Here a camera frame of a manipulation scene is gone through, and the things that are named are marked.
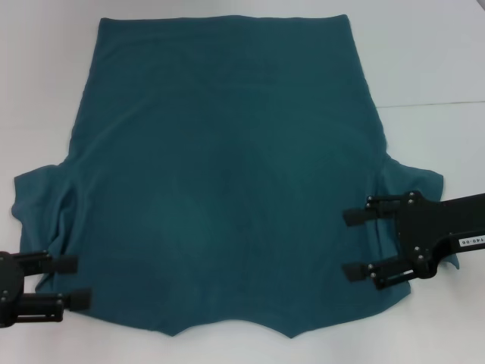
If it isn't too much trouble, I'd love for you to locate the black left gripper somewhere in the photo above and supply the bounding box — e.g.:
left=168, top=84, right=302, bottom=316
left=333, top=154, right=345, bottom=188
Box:
left=0, top=249, right=93, bottom=315

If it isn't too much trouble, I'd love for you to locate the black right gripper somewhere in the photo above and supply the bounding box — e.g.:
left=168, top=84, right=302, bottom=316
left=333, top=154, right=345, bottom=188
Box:
left=343, top=191, right=485, bottom=291

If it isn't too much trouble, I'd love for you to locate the blue shirt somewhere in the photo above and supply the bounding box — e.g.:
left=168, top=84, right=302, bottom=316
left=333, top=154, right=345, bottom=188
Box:
left=10, top=14, right=462, bottom=329

